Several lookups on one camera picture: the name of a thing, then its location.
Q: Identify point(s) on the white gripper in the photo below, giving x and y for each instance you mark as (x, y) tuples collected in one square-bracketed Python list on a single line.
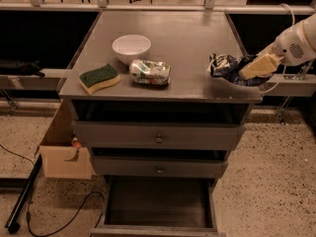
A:
[(290, 48)]

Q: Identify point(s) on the blue chip bag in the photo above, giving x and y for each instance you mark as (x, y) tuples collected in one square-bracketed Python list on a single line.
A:
[(227, 67)]

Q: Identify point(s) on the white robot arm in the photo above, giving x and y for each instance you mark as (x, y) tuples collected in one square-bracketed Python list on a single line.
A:
[(294, 46)]

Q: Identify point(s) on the grey drawer cabinet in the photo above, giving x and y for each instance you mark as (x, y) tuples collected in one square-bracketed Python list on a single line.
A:
[(183, 39)]

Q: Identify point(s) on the grey top drawer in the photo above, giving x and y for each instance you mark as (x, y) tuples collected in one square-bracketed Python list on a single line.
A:
[(158, 135)]

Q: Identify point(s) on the grey drawer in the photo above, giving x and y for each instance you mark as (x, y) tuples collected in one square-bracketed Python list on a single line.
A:
[(158, 207), (158, 167), (158, 135)]

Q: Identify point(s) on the grey middle drawer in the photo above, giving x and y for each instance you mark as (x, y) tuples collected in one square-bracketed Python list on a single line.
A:
[(158, 167)]

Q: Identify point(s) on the grey bottom drawer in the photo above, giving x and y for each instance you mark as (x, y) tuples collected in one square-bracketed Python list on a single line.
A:
[(158, 207)]

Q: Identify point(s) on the white bowl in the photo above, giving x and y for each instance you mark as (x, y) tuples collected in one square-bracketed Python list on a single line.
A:
[(130, 47)]

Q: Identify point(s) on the green yellow sponge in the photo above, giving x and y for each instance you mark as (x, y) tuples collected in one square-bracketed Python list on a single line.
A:
[(98, 79)]

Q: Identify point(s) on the cardboard box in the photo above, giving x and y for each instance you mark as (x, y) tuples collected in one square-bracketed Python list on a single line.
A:
[(63, 156)]

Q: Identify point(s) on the black floor bar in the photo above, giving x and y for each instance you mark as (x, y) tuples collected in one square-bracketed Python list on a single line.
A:
[(24, 186)]

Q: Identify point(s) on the metal frame rail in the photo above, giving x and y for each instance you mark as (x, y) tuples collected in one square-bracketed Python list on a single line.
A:
[(252, 9)]

